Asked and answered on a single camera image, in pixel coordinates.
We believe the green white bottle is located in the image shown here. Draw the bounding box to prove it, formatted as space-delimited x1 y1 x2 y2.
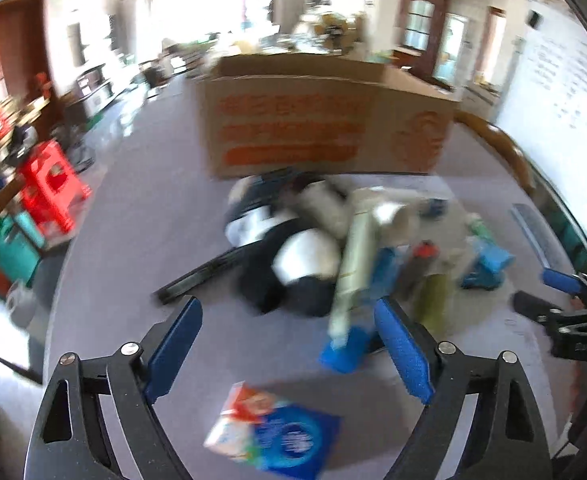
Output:
466 212 497 241

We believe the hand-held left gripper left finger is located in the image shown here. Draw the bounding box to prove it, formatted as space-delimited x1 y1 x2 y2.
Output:
23 295 204 480

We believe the brown framed glass door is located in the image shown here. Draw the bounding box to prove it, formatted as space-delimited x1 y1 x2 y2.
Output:
396 0 450 80

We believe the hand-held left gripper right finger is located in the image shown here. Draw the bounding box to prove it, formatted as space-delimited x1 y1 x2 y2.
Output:
373 296 554 480

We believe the panda plush toy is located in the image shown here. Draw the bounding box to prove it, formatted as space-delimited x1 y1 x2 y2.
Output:
223 172 354 318

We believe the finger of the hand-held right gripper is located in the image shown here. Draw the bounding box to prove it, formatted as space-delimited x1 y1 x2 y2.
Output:
541 267 587 301
512 291 565 327

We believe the printed cardboard box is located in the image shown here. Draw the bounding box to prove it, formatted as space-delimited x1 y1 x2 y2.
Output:
193 52 461 181

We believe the red plastic stool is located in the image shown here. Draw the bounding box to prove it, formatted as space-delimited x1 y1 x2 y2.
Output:
20 140 94 234

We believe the whiteboard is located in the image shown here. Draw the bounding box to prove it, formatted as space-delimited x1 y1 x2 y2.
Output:
493 0 587 241

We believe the blue white packet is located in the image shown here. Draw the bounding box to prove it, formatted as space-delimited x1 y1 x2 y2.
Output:
203 382 342 479

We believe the dark bottle red cap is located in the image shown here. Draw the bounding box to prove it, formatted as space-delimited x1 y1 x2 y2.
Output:
398 241 439 306

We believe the pale green tube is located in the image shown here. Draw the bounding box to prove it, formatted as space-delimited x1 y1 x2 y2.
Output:
327 210 380 351

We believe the white plastic pipe fitting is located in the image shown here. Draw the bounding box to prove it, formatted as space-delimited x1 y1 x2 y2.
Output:
356 187 424 251

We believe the teal storage box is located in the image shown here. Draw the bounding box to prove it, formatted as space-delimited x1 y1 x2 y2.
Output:
0 210 45 288

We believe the brown wooden door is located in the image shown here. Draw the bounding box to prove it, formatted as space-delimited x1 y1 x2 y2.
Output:
0 0 56 98

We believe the blue block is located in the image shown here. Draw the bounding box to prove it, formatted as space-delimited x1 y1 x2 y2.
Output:
319 327 374 374

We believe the olive green bottle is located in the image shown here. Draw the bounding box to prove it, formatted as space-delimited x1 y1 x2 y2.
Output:
413 272 455 334

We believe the black oblong object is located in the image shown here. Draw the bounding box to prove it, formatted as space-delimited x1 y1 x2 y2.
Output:
156 247 254 306

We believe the dark grey flat pad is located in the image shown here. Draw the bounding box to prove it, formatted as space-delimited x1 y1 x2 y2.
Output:
511 202 562 271

